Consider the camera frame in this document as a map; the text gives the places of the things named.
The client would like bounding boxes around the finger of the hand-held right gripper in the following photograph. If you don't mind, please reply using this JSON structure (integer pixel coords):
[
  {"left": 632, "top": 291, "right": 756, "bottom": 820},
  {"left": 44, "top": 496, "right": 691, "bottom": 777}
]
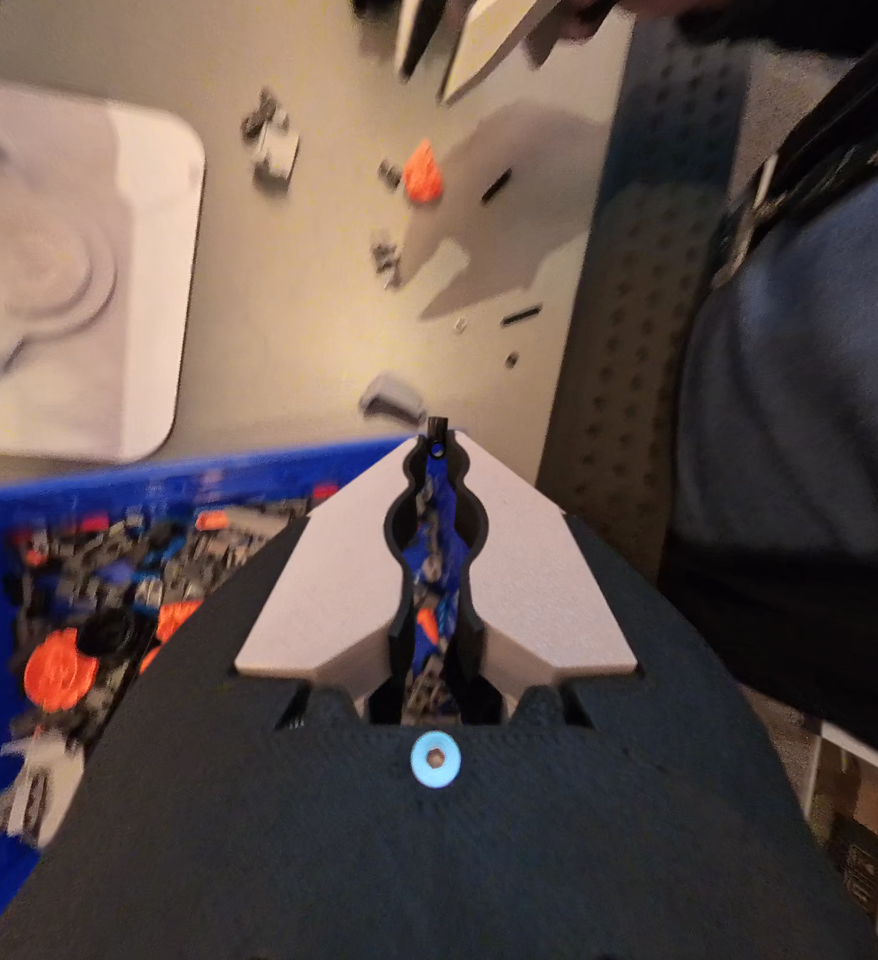
[
  {"left": 394, "top": 0, "right": 447, "bottom": 79},
  {"left": 439, "top": 0, "right": 567, "bottom": 106}
]

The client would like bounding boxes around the person's jeans leg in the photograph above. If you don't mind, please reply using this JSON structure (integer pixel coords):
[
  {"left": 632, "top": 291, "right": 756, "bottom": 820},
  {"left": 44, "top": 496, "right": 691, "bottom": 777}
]
[{"left": 657, "top": 150, "right": 878, "bottom": 774}]

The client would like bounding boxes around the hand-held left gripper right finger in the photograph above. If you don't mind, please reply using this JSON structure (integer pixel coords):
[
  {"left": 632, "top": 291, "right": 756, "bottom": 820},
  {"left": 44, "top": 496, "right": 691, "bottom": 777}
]
[{"left": 442, "top": 432, "right": 638, "bottom": 724}]

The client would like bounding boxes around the light grey flat brick panel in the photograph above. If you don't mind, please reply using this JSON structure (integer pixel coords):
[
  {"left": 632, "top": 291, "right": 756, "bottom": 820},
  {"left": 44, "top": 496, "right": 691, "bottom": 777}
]
[{"left": 358, "top": 372, "right": 428, "bottom": 421}]

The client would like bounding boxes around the light grey curved brick panel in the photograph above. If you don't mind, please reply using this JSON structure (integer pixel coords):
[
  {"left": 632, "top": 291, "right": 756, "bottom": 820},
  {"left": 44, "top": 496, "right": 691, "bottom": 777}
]
[{"left": 252, "top": 113, "right": 302, "bottom": 189}]

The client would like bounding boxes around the white book stand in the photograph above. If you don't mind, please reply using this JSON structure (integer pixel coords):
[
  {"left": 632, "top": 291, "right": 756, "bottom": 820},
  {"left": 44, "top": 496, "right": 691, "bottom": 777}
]
[{"left": 0, "top": 68, "right": 207, "bottom": 466}]

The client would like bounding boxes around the grey track link piece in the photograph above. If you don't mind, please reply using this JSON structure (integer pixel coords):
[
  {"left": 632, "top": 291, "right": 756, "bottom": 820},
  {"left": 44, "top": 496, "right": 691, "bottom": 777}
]
[{"left": 370, "top": 230, "right": 405, "bottom": 289}]

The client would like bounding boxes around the pile of small brick parts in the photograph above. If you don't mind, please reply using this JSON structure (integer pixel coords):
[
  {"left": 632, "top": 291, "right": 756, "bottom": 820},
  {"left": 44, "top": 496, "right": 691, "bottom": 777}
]
[{"left": 0, "top": 480, "right": 320, "bottom": 849}]

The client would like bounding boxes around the orange brick panel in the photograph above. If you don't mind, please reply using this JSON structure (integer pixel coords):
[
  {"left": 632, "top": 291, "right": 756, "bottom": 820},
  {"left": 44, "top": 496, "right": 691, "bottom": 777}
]
[{"left": 399, "top": 140, "right": 447, "bottom": 207}]

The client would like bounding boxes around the black perforated armrest pad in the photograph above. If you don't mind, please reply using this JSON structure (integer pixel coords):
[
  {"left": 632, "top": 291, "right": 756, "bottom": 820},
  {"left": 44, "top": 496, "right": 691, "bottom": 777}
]
[{"left": 537, "top": 15, "right": 755, "bottom": 586}]

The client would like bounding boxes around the grey brick beam with holes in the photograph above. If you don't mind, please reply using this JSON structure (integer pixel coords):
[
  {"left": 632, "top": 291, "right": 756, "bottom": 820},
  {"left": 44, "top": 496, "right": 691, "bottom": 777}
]
[{"left": 241, "top": 87, "right": 287, "bottom": 139}]

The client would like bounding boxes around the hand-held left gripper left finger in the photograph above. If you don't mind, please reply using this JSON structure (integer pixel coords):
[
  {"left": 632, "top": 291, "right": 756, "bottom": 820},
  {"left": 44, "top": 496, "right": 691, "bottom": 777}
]
[{"left": 234, "top": 435, "right": 432, "bottom": 721}]

